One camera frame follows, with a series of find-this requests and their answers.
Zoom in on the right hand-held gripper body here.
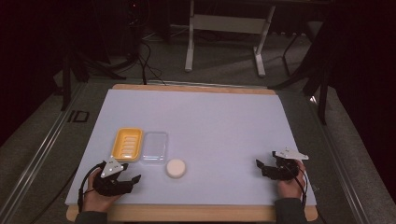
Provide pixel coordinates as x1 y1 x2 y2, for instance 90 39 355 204
262 147 309 182

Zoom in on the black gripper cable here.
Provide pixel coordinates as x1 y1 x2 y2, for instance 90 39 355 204
290 166 310 209
77 161 107 214

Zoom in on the clear plastic container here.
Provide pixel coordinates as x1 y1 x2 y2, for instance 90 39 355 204
140 131 169 165

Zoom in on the black floor cable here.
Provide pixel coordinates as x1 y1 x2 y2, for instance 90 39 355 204
136 40 167 86

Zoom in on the white table mat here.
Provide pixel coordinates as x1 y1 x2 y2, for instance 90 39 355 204
64 89 318 207

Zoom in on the wooden table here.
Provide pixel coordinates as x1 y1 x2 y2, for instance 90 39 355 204
65 83 318 223

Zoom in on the yellow soap dish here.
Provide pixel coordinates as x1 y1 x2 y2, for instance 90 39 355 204
110 127 145 163

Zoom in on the white metal desk frame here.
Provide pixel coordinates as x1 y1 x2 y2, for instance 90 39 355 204
184 0 277 77

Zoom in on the metal floor rail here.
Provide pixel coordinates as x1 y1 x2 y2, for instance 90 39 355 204
306 94 372 224
0 81 88 224

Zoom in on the black tripod stand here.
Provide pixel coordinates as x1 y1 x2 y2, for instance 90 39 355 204
268 18 337 126

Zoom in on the person's left hand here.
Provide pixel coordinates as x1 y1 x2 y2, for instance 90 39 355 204
81 167 121 214

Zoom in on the person's right hand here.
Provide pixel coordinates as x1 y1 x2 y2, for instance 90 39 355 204
276 160 308 201

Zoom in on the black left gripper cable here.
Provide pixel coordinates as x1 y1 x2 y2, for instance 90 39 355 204
77 161 107 214

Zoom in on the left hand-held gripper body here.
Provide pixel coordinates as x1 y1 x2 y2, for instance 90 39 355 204
92 157 134 197

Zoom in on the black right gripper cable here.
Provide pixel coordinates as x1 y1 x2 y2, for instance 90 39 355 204
290 166 310 209

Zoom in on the round white soap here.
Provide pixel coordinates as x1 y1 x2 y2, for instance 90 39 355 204
165 158 187 179

